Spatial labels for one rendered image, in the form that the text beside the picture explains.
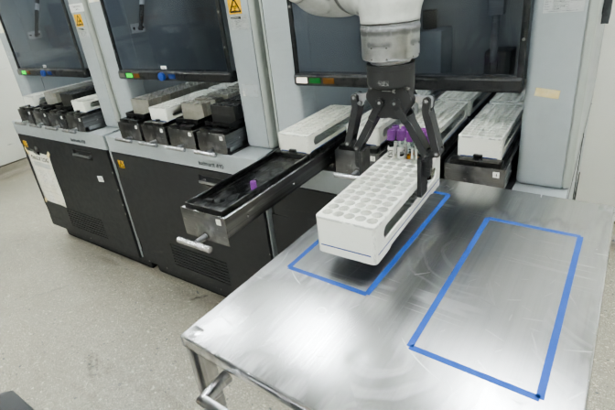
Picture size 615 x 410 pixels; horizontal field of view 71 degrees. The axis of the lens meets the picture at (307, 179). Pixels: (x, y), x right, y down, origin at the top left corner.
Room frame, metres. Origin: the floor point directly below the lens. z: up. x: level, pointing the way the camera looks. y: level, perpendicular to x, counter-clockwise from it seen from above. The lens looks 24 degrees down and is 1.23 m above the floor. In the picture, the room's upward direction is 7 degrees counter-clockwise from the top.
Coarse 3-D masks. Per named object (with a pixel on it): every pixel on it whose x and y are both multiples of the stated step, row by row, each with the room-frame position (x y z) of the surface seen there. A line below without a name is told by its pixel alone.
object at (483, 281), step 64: (448, 192) 0.77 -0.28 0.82; (512, 192) 0.74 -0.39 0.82; (320, 256) 0.59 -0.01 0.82; (384, 256) 0.57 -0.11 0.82; (448, 256) 0.55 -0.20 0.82; (512, 256) 0.54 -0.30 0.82; (576, 256) 0.52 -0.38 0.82; (256, 320) 0.46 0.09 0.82; (320, 320) 0.45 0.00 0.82; (384, 320) 0.43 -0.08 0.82; (448, 320) 0.42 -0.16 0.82; (512, 320) 0.41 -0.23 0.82; (576, 320) 0.40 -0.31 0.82; (256, 384) 0.37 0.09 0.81; (320, 384) 0.35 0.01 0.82; (384, 384) 0.34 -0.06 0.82; (448, 384) 0.33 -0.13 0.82; (512, 384) 0.32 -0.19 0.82; (576, 384) 0.31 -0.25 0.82
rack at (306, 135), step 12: (324, 108) 1.34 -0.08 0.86; (336, 108) 1.33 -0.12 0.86; (348, 108) 1.31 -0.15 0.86; (312, 120) 1.24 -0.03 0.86; (324, 120) 1.21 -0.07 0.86; (336, 120) 1.21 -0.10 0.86; (348, 120) 1.31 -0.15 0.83; (288, 132) 1.15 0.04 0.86; (300, 132) 1.13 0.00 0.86; (312, 132) 1.11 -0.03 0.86; (324, 132) 1.26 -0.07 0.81; (336, 132) 1.20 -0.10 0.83; (288, 144) 1.12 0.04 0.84; (300, 144) 1.10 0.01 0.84; (312, 144) 1.10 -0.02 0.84
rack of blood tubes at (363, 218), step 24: (384, 168) 0.72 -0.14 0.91; (408, 168) 0.71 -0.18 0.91; (360, 192) 0.64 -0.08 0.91; (384, 192) 0.63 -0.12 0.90; (408, 192) 0.62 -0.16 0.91; (432, 192) 0.72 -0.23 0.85; (336, 216) 0.56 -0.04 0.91; (360, 216) 0.56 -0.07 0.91; (384, 216) 0.55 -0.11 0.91; (408, 216) 0.62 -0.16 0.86; (336, 240) 0.55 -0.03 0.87; (360, 240) 0.53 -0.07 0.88; (384, 240) 0.54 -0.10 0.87
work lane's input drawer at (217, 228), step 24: (336, 144) 1.17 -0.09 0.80; (264, 168) 1.05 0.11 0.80; (288, 168) 1.00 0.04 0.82; (312, 168) 1.06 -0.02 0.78; (216, 192) 0.93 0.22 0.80; (240, 192) 0.92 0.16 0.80; (264, 192) 0.90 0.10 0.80; (288, 192) 0.97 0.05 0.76; (192, 216) 0.85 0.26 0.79; (216, 216) 0.80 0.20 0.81; (240, 216) 0.83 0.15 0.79; (216, 240) 0.81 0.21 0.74
